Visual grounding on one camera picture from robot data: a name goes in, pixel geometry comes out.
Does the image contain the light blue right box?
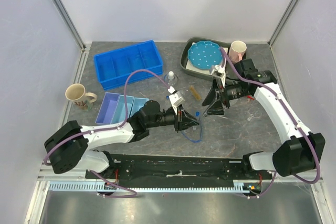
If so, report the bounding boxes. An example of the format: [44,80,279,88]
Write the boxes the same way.
[129,98,149,117]

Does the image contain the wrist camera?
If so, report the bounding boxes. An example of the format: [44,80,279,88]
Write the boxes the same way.
[169,91,185,114]
[209,65,226,88]

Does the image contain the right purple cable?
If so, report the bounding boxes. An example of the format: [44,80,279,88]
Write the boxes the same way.
[219,47,321,201]

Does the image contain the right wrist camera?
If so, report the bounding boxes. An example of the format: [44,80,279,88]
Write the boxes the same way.
[209,65,226,88]

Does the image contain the blue dotted plate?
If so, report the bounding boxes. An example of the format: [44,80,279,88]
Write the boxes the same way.
[187,40,225,70]

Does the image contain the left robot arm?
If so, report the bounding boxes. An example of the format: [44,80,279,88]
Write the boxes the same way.
[44,100,200,178]

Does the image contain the pink mug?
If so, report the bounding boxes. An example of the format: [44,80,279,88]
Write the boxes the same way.
[228,40,247,64]

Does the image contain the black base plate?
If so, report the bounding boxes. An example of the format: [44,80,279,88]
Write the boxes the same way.
[100,154,272,188]

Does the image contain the beige floral mug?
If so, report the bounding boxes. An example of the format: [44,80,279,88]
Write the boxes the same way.
[65,83,98,110]

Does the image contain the blue divided plastic bin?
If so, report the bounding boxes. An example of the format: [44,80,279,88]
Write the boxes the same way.
[94,40,163,90]

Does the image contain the dropper bottle white cap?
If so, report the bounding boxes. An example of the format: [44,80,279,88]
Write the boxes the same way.
[164,71,178,87]

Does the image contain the purple small box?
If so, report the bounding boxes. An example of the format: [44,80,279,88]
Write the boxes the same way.
[96,92,120,125]

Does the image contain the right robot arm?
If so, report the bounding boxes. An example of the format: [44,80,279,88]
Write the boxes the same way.
[202,59,325,184]

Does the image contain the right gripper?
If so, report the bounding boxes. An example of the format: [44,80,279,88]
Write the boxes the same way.
[202,77,250,117]

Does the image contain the clear safety goggles blue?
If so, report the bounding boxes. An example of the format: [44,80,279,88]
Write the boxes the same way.
[181,124,203,143]

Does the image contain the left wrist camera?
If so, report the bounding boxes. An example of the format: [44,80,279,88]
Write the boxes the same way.
[169,91,185,114]

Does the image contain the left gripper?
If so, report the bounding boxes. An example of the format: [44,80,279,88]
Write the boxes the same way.
[147,104,200,133]

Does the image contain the light blue box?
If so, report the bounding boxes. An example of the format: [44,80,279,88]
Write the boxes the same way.
[111,95,134,124]
[129,98,149,117]

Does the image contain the light blue cable duct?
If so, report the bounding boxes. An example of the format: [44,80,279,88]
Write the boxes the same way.
[49,181,256,193]

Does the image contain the grey oval tray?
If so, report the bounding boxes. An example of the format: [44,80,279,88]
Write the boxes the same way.
[181,37,231,80]

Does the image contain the white square plate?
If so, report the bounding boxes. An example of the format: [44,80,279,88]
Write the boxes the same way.
[185,41,228,77]

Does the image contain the light blue middle box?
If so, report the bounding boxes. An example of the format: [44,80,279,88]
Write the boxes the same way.
[111,95,134,124]

